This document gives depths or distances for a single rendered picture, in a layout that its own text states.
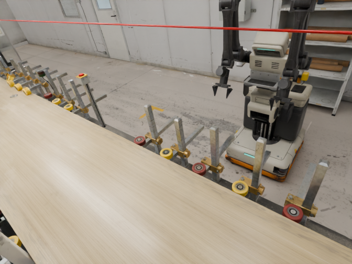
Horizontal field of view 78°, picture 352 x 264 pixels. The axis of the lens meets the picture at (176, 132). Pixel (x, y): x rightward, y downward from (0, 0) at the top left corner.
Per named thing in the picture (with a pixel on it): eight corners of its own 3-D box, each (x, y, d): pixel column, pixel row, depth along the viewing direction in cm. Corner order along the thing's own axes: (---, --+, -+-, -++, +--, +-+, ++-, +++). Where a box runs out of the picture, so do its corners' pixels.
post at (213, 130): (215, 181, 145) (212, 123, 116) (219, 183, 143) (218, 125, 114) (212, 185, 143) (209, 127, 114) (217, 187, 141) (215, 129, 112)
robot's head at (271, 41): (261, 39, 165) (257, 27, 153) (290, 41, 154) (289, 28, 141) (254, 56, 165) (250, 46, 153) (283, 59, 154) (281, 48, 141)
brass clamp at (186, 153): (175, 147, 155) (175, 142, 151) (191, 154, 147) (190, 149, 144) (170, 153, 151) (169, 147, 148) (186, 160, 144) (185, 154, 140)
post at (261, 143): (251, 197, 130) (259, 135, 100) (257, 199, 128) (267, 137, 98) (249, 201, 128) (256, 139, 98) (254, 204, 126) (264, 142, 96)
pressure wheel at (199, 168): (205, 186, 126) (204, 173, 119) (191, 184, 129) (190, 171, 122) (208, 175, 132) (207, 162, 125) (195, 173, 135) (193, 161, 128)
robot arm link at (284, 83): (299, 70, 132) (284, 68, 136) (296, 69, 123) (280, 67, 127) (293, 90, 135) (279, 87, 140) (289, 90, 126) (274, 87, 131)
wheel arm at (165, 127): (175, 119, 181) (175, 114, 179) (178, 120, 180) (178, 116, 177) (138, 150, 157) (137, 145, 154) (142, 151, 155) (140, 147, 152)
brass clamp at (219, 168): (206, 161, 141) (205, 155, 138) (224, 169, 133) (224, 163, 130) (200, 166, 137) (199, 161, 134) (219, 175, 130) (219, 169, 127)
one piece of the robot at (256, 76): (249, 90, 187) (251, 66, 174) (282, 97, 172) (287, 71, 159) (240, 99, 178) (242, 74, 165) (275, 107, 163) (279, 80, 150)
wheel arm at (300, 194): (308, 166, 127) (310, 161, 124) (315, 168, 125) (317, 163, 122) (283, 225, 102) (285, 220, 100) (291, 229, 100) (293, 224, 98)
